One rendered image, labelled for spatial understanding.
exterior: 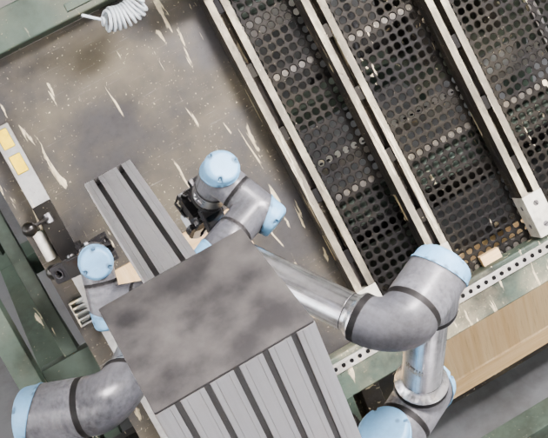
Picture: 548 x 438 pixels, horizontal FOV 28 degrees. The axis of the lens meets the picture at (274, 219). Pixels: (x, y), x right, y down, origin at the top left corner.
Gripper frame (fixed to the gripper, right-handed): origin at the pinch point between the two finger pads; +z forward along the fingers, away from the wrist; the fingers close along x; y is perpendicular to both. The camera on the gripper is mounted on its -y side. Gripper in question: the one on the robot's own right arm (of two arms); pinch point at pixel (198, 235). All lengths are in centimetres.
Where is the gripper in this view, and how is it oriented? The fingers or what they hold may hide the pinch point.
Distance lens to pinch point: 247.5
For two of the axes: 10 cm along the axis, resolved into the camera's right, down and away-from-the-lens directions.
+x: -7.8, 4.9, -3.9
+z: -2.3, 3.7, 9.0
